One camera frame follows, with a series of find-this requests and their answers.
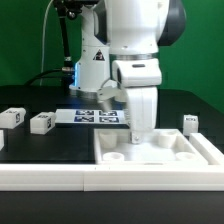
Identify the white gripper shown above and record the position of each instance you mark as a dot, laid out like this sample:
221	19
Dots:
139	80

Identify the white obstacle fence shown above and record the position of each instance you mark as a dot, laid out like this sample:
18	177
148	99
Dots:
186	177

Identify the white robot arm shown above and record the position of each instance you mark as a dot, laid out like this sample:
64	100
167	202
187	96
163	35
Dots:
120	43

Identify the white marker base plate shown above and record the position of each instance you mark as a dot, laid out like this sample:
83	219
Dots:
88	116

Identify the white square table top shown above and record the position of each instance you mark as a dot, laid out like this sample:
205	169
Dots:
160	147

